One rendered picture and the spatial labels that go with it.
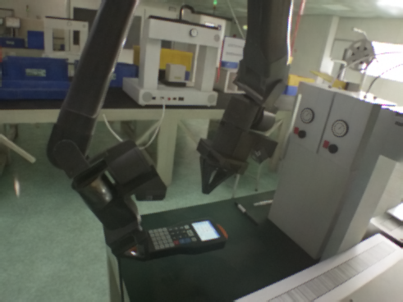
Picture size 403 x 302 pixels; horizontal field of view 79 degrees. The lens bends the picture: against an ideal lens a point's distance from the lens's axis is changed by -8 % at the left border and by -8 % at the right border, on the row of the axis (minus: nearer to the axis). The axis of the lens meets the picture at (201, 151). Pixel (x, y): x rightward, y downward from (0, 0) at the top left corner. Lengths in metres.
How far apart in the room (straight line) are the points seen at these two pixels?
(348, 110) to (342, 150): 0.10
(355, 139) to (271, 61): 0.36
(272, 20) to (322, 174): 0.50
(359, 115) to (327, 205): 0.26
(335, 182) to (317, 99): 0.23
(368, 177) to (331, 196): 0.16
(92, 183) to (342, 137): 0.59
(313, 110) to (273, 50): 0.39
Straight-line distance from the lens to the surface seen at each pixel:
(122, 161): 0.44
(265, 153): 0.56
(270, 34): 0.41
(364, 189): 0.66
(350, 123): 0.72
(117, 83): 2.94
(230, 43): 2.40
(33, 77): 2.95
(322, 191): 0.79
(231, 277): 0.73
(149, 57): 2.15
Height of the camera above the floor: 1.28
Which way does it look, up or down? 22 degrees down
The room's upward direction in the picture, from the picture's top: 9 degrees clockwise
